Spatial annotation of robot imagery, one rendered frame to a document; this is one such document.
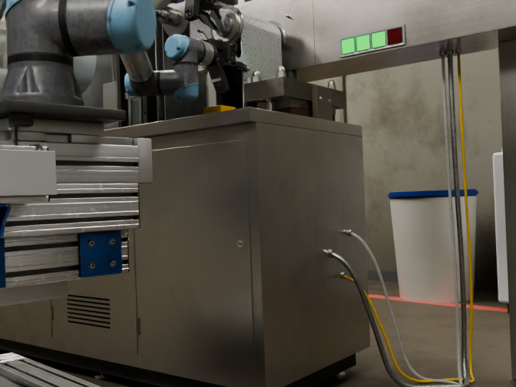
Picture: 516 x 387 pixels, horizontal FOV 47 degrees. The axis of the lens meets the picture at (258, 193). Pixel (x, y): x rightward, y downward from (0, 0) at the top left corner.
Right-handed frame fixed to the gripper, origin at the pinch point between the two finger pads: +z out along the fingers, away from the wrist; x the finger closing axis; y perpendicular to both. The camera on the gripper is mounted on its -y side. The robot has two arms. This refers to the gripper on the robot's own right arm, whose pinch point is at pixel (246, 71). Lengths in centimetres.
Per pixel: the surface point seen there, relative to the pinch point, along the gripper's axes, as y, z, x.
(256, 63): 3.5, 5.5, -0.3
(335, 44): 11.2, 30.0, -18.3
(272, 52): 9.2, 15.9, -0.3
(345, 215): -51, 20, -26
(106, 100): 1, 4, 80
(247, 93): -9.3, -6.5, -5.5
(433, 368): -109, 53, -42
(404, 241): -72, 180, 24
